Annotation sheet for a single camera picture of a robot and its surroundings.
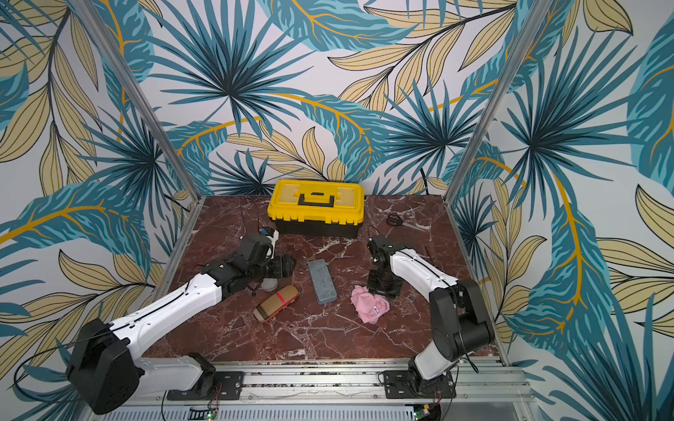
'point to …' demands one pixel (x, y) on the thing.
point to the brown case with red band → (269, 307)
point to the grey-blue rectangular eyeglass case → (322, 281)
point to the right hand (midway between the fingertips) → (378, 292)
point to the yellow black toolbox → (317, 209)
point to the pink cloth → (369, 307)
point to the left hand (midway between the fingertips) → (285, 265)
